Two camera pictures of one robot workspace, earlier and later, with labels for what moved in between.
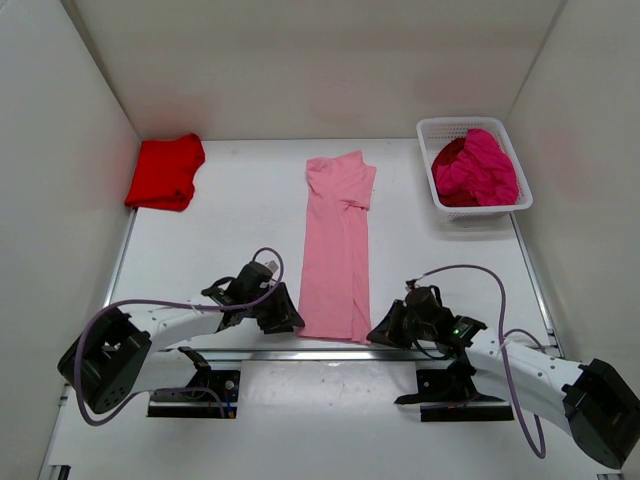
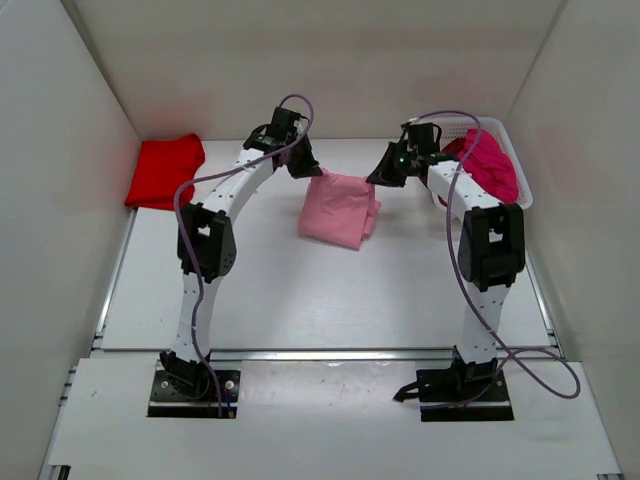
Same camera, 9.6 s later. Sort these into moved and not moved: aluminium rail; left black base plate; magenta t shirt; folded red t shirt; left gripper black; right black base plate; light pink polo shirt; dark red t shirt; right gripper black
Moved: right gripper black; light pink polo shirt; left gripper black
Not moved: aluminium rail; folded red t shirt; left black base plate; magenta t shirt; right black base plate; dark red t shirt
